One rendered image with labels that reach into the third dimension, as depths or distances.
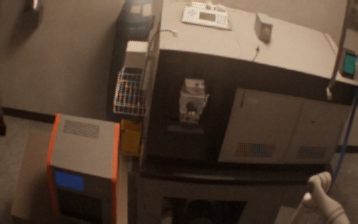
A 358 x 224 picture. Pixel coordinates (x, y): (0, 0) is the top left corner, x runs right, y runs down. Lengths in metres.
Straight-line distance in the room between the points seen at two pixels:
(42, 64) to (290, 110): 2.12
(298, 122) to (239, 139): 0.36
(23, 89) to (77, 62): 0.68
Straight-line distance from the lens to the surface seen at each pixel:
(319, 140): 2.79
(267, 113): 2.57
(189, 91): 2.37
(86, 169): 2.05
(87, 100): 3.90
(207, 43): 2.44
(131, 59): 2.70
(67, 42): 3.65
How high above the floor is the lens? 2.53
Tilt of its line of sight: 34 degrees down
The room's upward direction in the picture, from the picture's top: 11 degrees clockwise
